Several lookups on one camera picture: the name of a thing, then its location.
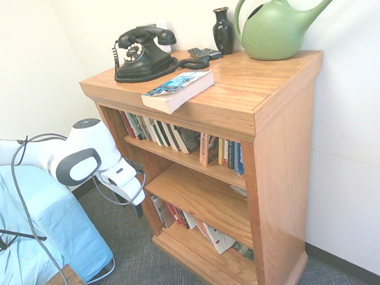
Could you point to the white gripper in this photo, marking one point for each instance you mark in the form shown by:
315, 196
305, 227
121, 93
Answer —
124, 183

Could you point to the blue cover paperback book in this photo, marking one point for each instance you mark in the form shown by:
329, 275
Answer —
180, 91

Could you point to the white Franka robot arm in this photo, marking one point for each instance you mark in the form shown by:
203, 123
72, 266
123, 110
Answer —
89, 146

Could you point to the white grey cover book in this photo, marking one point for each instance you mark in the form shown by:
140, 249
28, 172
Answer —
162, 213

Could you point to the thin white book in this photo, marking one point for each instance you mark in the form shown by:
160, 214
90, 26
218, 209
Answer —
189, 220

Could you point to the green white spine book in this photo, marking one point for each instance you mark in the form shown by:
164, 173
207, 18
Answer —
156, 133

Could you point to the orange spine book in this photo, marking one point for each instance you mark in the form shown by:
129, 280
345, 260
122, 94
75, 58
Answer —
201, 228

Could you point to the black spine book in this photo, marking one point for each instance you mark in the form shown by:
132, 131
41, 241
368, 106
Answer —
164, 134
230, 154

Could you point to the dark red spine book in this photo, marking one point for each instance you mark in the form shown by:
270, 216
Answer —
127, 124

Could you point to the light blue cloth cover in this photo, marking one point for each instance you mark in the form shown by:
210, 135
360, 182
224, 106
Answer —
45, 224

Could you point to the dark cover paperback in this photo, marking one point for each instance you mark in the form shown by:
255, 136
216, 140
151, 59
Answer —
188, 139

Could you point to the orange cover book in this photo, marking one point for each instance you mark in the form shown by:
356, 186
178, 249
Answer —
208, 149

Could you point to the white book red figures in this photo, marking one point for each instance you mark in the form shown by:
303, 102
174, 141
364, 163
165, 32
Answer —
220, 239

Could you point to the yellow white spine book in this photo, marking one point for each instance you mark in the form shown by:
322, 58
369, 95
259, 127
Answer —
221, 151

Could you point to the loose printed paper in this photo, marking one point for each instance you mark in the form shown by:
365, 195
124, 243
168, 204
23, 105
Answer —
239, 191

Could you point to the blue spine book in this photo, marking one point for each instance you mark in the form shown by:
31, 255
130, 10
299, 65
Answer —
239, 158

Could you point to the green cover flat book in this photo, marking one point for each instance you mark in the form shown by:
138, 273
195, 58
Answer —
244, 251

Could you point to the black rotary telephone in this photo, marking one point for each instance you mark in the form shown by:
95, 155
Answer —
139, 64

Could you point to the wooden bookshelf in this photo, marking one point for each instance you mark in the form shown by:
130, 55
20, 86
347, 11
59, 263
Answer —
238, 80

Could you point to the black remote control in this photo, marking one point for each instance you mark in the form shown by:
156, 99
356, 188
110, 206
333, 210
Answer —
203, 53

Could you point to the black glossy vase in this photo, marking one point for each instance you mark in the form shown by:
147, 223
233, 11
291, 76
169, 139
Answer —
223, 32

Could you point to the green plastic watering can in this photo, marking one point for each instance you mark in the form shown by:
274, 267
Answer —
267, 36

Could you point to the black camera tripod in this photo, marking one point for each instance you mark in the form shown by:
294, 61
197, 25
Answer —
7, 234

